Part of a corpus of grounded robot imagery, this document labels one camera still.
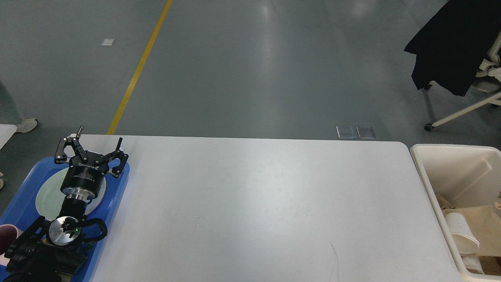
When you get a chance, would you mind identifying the beige plastic bin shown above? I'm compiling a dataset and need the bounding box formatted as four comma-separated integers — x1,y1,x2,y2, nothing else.
410,144,500,276

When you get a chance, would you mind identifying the large brown paper bag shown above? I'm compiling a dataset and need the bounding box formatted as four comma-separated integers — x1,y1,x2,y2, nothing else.
435,194,501,282

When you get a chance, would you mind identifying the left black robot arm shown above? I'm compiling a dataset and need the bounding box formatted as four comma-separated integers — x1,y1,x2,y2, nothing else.
1,128,130,282

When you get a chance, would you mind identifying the blue plastic tray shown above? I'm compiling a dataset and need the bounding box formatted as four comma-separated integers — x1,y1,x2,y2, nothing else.
0,157,130,282

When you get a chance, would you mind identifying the white paper cup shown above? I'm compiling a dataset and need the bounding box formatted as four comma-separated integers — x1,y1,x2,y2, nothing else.
445,212,480,255
461,253,485,275

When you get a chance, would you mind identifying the floor outlet plate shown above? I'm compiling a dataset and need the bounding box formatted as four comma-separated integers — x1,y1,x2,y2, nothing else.
356,125,375,139
336,125,356,139

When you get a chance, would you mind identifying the black jacket on chair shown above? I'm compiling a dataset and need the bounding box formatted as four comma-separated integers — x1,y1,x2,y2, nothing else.
404,0,501,96

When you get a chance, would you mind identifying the person's white shoe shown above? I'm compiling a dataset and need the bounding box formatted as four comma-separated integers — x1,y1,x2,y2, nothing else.
15,118,38,134

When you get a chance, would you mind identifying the white office chair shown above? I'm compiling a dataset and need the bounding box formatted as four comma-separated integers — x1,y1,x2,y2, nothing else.
424,34,501,132

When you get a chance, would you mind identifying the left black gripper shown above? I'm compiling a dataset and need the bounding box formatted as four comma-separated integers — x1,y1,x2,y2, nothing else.
54,126,129,201

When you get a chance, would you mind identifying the floor outlet plate left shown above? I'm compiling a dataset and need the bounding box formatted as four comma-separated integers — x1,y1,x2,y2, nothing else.
336,125,356,139

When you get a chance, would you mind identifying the pink ribbed mug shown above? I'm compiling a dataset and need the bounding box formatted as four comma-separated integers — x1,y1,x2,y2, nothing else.
0,224,23,266

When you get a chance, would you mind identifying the mint green plate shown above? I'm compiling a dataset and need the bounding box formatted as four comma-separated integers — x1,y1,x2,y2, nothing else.
35,168,107,221

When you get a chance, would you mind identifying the person's grey trouser leg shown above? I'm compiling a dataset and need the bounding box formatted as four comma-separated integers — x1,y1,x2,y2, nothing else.
0,81,24,125

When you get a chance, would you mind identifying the floor outlet plate right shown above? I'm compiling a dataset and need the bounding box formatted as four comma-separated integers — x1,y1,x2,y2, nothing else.
356,125,375,139

